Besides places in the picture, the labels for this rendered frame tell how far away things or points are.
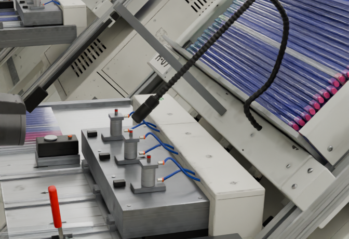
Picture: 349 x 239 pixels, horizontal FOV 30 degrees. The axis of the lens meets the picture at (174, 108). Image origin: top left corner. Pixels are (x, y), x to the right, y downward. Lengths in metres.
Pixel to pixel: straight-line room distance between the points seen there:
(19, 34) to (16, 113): 1.38
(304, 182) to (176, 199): 0.19
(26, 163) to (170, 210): 0.38
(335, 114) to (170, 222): 0.29
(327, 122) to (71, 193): 0.45
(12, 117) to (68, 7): 1.42
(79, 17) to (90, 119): 0.89
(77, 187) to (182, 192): 0.23
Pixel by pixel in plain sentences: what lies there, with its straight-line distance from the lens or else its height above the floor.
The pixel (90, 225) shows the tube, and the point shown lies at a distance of 1.01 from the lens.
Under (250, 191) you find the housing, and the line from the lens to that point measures 0.98.
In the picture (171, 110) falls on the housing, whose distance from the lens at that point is 1.30.
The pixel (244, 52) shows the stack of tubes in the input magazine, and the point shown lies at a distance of 1.25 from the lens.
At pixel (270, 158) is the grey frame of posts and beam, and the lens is 1.03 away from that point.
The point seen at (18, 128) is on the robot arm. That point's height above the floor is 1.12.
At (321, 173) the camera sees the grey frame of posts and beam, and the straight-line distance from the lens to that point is 0.95.
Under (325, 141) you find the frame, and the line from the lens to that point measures 0.96.
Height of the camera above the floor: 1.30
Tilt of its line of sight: 1 degrees down
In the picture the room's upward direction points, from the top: 44 degrees clockwise
